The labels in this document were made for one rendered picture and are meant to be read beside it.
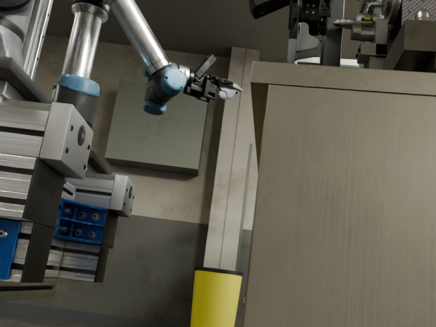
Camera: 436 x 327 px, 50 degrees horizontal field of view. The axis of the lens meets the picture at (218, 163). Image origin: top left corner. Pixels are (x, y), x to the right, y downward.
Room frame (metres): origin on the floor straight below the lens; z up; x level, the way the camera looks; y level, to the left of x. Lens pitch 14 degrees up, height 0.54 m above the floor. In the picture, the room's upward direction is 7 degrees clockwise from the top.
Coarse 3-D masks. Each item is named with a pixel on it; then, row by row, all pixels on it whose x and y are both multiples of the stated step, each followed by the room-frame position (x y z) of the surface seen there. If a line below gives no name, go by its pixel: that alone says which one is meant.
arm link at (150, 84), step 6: (150, 78) 1.44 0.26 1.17; (150, 84) 1.43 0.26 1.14; (150, 90) 1.41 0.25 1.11; (150, 96) 1.42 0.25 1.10; (144, 102) 1.45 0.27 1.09; (150, 102) 1.43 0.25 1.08; (156, 102) 1.42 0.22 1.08; (162, 102) 1.41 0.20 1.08; (144, 108) 1.45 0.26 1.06; (150, 108) 1.43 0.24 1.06; (156, 108) 1.43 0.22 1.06; (162, 108) 1.44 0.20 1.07; (156, 114) 1.48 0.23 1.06
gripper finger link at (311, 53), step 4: (300, 52) 0.86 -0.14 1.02; (304, 52) 0.86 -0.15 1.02; (308, 52) 0.86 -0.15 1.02; (312, 52) 0.86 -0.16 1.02; (316, 52) 0.86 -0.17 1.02; (296, 56) 0.86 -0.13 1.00; (300, 56) 0.86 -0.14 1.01; (304, 56) 0.86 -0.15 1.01; (308, 56) 0.86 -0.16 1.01; (312, 56) 0.86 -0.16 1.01
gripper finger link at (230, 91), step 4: (224, 84) 1.53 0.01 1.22; (236, 84) 1.55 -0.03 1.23; (220, 88) 1.54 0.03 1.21; (224, 88) 1.54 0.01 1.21; (228, 88) 1.54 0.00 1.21; (232, 88) 1.55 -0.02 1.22; (236, 88) 1.55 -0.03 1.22; (240, 88) 1.56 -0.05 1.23; (228, 92) 1.55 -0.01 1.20; (232, 92) 1.55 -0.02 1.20; (228, 96) 1.55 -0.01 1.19; (232, 96) 1.55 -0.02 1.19
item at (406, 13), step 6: (402, 6) 0.91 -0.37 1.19; (408, 6) 0.91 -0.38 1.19; (414, 6) 0.91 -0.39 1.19; (420, 6) 0.91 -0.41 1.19; (426, 6) 0.91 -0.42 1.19; (432, 6) 0.90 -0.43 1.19; (402, 12) 0.91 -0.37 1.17; (408, 12) 0.91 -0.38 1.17; (414, 12) 0.91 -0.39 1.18; (432, 12) 0.90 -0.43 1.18; (402, 18) 0.91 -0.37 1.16; (408, 18) 0.91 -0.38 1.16; (414, 18) 0.91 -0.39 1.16; (432, 18) 0.90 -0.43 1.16; (402, 24) 0.91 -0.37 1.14
